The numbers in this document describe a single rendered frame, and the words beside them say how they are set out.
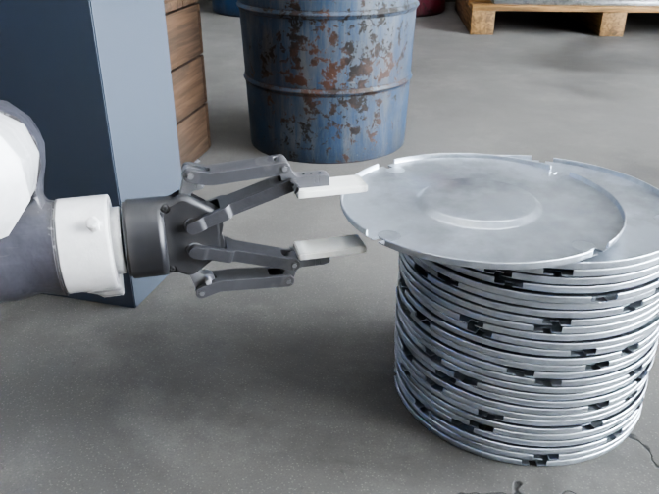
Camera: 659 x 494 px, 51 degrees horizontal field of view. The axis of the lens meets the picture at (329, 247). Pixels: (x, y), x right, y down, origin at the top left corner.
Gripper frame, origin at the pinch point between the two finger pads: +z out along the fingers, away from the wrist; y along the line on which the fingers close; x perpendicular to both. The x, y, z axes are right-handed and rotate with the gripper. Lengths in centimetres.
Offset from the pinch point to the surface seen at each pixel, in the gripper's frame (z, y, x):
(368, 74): 28, -6, 80
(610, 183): 33.9, -1.3, 3.4
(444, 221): 10.5, -0.2, -3.4
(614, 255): 23.6, -1.1, -12.5
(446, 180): 14.4, 0.2, 5.6
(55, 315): -33, -25, 30
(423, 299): 8.6, -8.8, -3.7
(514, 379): 15.0, -13.8, -12.5
